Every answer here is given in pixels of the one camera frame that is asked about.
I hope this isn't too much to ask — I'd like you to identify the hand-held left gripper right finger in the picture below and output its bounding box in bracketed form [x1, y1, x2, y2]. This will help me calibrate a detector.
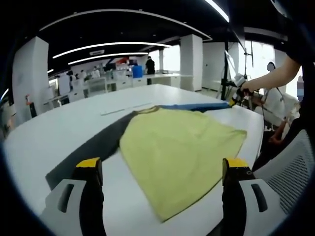
[221, 158, 288, 236]

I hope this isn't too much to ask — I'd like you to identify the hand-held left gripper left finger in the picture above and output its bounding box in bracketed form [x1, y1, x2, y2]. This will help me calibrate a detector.
[36, 157, 106, 236]

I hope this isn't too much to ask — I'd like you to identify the yellow blue black garment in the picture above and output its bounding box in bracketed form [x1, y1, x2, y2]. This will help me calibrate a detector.
[45, 103, 248, 223]

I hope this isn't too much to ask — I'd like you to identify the person's right hand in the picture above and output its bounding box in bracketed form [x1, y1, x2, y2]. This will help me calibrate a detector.
[240, 80, 260, 97]

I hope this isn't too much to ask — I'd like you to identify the black tripod stand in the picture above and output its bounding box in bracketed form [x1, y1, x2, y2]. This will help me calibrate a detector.
[216, 41, 254, 102]

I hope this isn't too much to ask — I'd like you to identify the white square pillar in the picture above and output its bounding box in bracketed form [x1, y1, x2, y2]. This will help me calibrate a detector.
[180, 34, 204, 92]
[12, 36, 50, 119]

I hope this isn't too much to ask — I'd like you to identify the person's dark clothing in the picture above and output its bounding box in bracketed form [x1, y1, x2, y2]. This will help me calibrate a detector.
[285, 19, 315, 118]

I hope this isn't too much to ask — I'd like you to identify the ceiling light strip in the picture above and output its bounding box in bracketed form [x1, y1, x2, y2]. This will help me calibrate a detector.
[52, 41, 171, 59]
[205, 0, 230, 22]
[67, 51, 149, 65]

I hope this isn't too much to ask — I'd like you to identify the white long counter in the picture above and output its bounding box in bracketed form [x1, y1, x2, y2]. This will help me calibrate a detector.
[131, 73, 182, 89]

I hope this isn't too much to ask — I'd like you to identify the blue barrel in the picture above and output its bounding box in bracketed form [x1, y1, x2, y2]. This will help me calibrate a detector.
[131, 64, 144, 79]

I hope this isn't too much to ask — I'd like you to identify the black and orange floor stand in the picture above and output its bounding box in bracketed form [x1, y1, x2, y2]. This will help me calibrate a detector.
[24, 94, 38, 119]

